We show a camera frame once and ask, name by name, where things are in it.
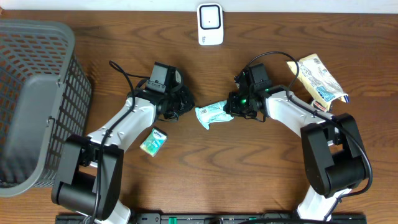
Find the teal wet-wipe packet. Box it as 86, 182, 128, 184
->
195, 100, 233, 130

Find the green Kleenex tissue packet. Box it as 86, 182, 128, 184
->
140, 128, 167, 157

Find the large yellow snack bag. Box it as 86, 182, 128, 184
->
298, 54, 349, 112

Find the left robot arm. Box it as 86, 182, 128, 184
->
51, 62, 195, 223

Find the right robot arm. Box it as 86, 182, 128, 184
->
224, 63, 373, 221

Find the white barcode scanner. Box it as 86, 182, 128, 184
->
197, 3, 224, 46

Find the grey plastic basket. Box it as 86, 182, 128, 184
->
1, 19, 92, 197

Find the black mounting rail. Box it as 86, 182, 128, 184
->
55, 212, 368, 224

